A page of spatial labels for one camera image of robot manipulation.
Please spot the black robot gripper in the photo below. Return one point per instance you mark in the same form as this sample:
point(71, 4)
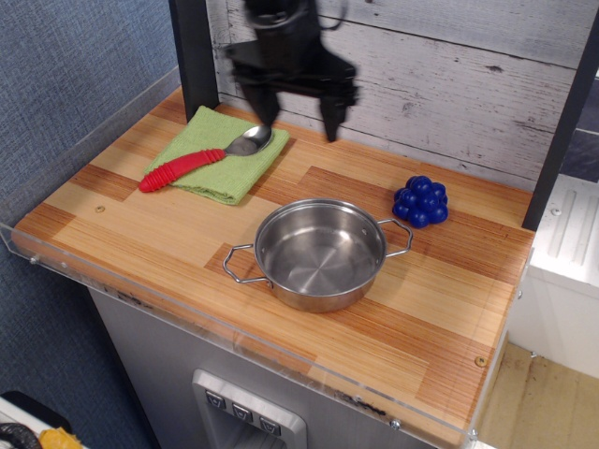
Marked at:
point(290, 57)

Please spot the blue toy grape bunch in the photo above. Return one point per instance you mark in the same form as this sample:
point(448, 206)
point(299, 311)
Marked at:
point(421, 202)

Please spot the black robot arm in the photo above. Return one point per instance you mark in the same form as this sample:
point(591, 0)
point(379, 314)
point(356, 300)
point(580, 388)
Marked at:
point(267, 13)

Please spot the green folded cloth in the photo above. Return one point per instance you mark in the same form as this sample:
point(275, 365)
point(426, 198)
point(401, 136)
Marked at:
point(229, 180)

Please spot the stainless steel pot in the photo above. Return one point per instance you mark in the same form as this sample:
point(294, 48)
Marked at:
point(321, 254)

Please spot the grey toy fridge cabinet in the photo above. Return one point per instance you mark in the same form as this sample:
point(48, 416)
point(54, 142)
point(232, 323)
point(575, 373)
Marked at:
point(160, 353)

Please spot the silver dispenser panel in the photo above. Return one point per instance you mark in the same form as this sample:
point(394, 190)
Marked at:
point(237, 418)

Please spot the white ribbed side counter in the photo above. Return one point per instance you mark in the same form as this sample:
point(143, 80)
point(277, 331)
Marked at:
point(555, 314)

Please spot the clear acrylic table guard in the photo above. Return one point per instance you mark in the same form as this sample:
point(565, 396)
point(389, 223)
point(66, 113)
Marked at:
point(54, 343)

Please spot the yellow object bottom left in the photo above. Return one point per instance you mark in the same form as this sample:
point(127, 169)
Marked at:
point(58, 438)

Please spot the red handled metal spoon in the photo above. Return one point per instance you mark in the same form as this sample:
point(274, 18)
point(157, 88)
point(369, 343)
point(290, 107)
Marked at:
point(249, 143)

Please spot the dark left vertical post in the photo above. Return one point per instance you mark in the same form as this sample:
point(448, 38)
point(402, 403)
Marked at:
point(193, 42)

